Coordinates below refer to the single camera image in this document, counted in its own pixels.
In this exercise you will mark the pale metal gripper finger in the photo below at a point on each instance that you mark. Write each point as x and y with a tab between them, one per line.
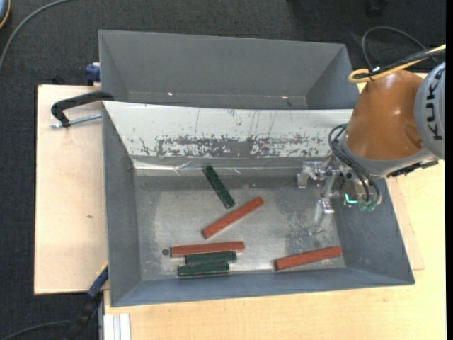
322	211
308	172

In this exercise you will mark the red-brown flat block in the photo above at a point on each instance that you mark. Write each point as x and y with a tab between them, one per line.
207	249
233	217
308	258

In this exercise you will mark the dark green flat block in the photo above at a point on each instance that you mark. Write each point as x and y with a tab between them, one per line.
203	269
218	187
211	257

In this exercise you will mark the grey metal bin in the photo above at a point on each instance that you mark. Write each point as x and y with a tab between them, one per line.
219	69

